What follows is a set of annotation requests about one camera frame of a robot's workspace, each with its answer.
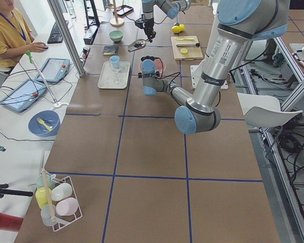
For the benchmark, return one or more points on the aluminium frame post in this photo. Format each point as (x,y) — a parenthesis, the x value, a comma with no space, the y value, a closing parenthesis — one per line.
(58,15)

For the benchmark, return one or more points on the yellow lemon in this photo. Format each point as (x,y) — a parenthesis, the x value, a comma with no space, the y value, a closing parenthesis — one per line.
(176,29)
(182,27)

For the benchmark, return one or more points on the clear rod white stand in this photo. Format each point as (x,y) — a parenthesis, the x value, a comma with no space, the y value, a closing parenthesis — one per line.
(57,103)

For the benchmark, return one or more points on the clear wine glass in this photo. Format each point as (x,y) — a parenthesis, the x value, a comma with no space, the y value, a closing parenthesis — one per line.
(117,73)

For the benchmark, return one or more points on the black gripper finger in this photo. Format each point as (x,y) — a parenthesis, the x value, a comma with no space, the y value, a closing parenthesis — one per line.
(153,35)
(148,36)

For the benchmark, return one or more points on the lemon half slice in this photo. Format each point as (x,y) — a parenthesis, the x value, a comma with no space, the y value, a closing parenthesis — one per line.
(184,51)

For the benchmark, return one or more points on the small blue cup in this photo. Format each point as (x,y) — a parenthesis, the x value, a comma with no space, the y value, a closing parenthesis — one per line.
(114,62)

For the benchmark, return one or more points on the white wire cup rack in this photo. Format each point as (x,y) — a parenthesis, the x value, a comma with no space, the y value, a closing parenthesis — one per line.
(57,201)

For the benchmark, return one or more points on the blue bowl with fork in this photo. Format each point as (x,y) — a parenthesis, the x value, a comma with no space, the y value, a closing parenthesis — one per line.
(44,124)

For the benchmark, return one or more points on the yellow lemon lower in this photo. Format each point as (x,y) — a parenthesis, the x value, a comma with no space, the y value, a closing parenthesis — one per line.
(176,29)

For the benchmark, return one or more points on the black keyboard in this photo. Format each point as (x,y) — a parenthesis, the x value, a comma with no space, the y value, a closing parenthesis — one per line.
(55,36)

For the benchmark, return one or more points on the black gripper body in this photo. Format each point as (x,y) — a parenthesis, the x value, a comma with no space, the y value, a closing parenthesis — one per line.
(139,75)
(149,26)

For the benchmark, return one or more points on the pink bowl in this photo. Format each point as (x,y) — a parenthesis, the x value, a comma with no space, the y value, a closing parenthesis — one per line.
(140,67)

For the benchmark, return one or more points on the yellow lemon upper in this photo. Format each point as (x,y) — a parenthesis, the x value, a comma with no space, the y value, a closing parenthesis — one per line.
(182,27)

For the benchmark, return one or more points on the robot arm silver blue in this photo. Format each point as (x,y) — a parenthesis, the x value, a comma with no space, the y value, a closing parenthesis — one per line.
(235,23)
(169,7)

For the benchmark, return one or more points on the bamboo cutting board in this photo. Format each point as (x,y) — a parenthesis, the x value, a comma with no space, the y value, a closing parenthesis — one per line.
(193,53)

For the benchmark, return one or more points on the steel ice scoop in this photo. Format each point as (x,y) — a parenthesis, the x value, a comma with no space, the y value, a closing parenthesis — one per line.
(137,45)

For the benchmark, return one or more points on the person in yellow shirt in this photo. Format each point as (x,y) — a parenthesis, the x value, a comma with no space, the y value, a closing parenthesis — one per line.
(15,36)

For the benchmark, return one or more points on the pile of clear ice cubes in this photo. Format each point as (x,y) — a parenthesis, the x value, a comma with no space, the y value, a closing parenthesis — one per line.
(159,65)

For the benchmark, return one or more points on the red cylinder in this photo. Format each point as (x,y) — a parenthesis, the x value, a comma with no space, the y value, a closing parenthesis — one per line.
(10,222)

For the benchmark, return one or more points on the steel muddler black cap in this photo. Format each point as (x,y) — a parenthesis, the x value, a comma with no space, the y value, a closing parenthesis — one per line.
(188,45)

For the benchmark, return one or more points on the wooden stand round base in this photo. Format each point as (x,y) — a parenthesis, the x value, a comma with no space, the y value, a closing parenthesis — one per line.
(116,21)

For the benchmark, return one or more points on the white chair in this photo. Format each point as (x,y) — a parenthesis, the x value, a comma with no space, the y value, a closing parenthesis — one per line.
(264,111)

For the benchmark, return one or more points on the near teach pendant tablet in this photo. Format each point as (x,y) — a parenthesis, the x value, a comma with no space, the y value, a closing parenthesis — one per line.
(22,97)

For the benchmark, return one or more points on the green bowl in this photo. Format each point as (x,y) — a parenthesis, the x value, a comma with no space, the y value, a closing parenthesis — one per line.
(116,35)

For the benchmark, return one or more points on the yellow plastic knife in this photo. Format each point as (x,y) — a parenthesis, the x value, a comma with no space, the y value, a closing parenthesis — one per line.
(185,39)

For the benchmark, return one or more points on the far teach pendant tablet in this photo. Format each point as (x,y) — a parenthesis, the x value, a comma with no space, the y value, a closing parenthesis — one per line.
(55,69)

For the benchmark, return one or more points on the teach pendant tablet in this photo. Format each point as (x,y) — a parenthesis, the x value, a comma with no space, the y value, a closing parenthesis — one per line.
(22,97)
(55,69)

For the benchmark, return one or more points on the cream bear tray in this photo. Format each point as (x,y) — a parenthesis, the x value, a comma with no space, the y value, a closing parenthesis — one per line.
(109,80)

